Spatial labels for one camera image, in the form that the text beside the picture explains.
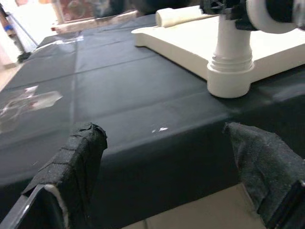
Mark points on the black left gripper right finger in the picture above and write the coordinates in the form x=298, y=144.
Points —
x=267, y=171

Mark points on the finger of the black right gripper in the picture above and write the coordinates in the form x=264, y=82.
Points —
x=214, y=6

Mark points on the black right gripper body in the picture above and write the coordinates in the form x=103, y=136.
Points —
x=245, y=16

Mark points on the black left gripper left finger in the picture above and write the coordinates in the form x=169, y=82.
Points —
x=71, y=171

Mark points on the white plastic table leg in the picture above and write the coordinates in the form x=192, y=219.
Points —
x=233, y=43
x=176, y=16

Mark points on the white plastic children table top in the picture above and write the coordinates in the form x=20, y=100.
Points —
x=190, y=40

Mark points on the black tablecloth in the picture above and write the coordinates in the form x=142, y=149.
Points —
x=143, y=95

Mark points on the black head mop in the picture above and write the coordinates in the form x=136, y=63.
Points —
x=23, y=57

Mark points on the orange lid storage box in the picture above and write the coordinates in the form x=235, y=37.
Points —
x=74, y=10

